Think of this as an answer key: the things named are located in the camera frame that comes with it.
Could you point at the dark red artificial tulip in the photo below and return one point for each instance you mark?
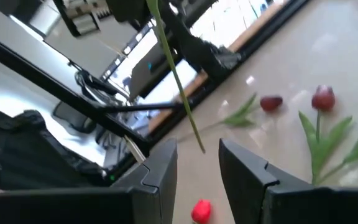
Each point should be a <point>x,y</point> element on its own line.
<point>271,103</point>
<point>323,99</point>

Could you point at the black mesh office chair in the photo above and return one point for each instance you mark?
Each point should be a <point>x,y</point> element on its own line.
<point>73,118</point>

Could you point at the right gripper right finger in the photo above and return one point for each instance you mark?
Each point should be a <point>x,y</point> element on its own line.
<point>291,207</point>

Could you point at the cream artificial tulip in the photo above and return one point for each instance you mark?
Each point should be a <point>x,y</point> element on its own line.
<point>174,68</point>

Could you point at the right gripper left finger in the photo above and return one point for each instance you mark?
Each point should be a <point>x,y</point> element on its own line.
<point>73,207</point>

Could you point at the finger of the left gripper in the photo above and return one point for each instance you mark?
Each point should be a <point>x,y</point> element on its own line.
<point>129,9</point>
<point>204,53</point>

